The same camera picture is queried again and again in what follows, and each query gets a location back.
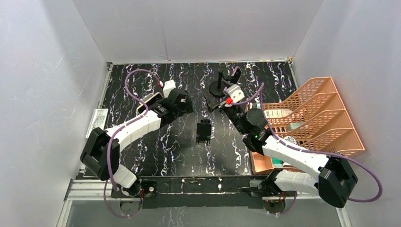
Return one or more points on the green eraser block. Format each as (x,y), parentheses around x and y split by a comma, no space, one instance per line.
(277,163)

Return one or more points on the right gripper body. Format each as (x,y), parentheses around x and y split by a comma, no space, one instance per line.
(234,115)

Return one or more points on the black folding phone stand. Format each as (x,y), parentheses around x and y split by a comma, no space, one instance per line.
(203,131)

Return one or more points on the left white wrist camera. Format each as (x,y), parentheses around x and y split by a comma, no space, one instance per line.
(167,87)

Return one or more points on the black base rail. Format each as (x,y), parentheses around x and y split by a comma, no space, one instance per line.
(214,191)

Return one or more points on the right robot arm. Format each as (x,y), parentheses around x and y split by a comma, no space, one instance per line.
(328,175)

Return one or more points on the black round phone stand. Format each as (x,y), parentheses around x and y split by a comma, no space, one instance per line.
(216,88)

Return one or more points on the orange mesh file rack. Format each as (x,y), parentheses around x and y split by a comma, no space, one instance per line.
(319,119)

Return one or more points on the white label card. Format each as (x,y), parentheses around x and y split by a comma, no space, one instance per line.
(98,120)

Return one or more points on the round blue white tin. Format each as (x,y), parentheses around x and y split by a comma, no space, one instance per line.
(290,139)

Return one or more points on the orange desk organizer tray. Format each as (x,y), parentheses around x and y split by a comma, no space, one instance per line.
(262,165)

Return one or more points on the phone with purple clear case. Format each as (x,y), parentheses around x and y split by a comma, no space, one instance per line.
(235,76)

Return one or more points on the phone with pink case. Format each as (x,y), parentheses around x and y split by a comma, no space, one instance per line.
(158,94)

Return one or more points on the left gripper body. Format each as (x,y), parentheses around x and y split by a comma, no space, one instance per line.
(186,109)

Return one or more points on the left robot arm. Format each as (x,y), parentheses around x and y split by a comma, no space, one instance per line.
(101,153)

